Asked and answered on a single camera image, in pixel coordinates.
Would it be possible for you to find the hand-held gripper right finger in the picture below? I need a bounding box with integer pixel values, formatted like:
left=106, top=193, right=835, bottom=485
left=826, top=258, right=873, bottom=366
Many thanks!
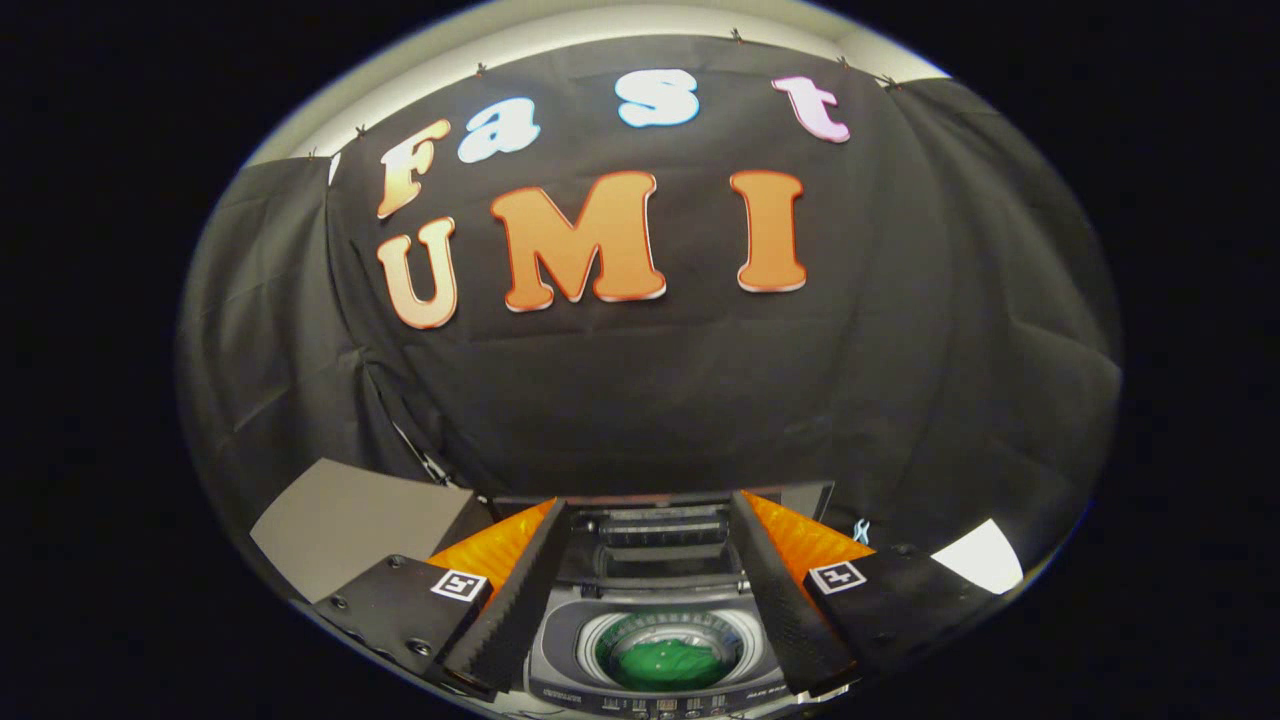
left=730, top=488, right=1001, bottom=699

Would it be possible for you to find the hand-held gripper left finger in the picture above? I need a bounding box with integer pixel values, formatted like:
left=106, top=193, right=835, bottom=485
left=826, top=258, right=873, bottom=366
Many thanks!
left=310, top=497, right=569, bottom=701

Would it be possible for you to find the grey washing machine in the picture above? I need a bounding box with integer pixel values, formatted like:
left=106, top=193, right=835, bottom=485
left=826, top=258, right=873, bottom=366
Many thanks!
left=525, top=585, right=801, bottom=719

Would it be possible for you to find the green shirt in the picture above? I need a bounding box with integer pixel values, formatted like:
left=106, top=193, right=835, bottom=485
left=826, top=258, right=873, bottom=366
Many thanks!
left=608, top=635, right=736, bottom=691

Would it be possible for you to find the thin black rod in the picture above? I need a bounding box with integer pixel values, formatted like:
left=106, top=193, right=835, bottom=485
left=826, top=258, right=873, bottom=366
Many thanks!
left=390, top=420, right=471, bottom=489

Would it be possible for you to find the white paper sheet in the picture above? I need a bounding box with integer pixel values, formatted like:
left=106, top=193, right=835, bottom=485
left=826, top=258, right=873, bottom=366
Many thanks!
left=930, top=518, right=1026, bottom=596

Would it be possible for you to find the black backdrop cloth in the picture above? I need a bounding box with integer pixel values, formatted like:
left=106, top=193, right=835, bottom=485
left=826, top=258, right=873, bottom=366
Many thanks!
left=175, top=35, right=1123, bottom=601

